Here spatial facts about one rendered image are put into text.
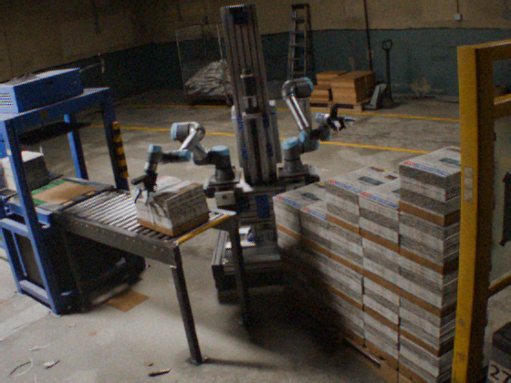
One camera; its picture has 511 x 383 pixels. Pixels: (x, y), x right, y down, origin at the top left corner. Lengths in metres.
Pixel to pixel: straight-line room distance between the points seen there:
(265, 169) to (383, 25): 6.49
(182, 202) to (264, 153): 1.02
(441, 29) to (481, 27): 0.72
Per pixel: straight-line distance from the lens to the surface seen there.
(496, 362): 2.24
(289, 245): 3.53
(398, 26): 10.06
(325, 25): 10.79
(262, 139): 4.00
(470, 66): 1.84
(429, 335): 2.73
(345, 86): 9.50
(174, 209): 3.19
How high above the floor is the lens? 2.06
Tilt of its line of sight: 20 degrees down
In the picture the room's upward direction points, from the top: 8 degrees counter-clockwise
